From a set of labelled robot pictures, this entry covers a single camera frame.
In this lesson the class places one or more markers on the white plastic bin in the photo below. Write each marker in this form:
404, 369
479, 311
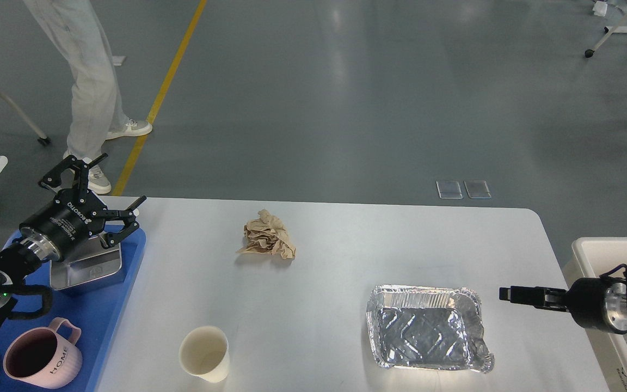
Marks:
591, 257

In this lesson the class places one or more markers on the person in grey trousers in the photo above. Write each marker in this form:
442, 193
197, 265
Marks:
97, 112

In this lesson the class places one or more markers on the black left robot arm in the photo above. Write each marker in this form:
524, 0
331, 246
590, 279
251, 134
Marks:
19, 301

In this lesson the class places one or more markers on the pink mug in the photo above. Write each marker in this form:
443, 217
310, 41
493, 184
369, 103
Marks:
45, 356

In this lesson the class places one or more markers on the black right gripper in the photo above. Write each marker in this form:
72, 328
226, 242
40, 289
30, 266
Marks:
594, 303

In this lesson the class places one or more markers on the blue plastic tray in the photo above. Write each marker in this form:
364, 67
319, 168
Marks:
96, 311

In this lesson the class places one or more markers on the aluminium foil tray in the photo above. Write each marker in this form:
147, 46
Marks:
429, 328

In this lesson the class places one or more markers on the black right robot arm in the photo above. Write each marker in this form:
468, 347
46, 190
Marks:
597, 303

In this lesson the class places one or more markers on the stainless steel square tray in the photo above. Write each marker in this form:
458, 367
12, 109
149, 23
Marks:
90, 268

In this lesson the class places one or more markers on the cream paper cup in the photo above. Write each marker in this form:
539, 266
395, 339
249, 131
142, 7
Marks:
204, 353

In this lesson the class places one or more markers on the brown paper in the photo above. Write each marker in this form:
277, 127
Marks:
267, 235

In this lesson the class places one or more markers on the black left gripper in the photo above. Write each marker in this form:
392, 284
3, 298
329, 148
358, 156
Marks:
56, 231

